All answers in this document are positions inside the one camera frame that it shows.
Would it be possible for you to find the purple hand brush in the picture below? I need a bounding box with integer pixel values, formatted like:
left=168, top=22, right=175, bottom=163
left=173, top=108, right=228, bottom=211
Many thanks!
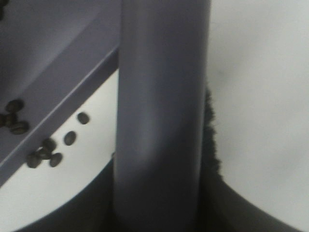
left=72, top=0, right=309, bottom=232

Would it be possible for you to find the purple dustpan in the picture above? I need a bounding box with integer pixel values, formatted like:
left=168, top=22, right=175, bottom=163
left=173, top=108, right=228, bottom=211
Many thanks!
left=0, top=0, right=121, bottom=184

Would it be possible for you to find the pile of coffee beans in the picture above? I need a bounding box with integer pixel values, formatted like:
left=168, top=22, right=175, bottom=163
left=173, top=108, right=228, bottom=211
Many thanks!
left=0, top=0, right=99, bottom=168

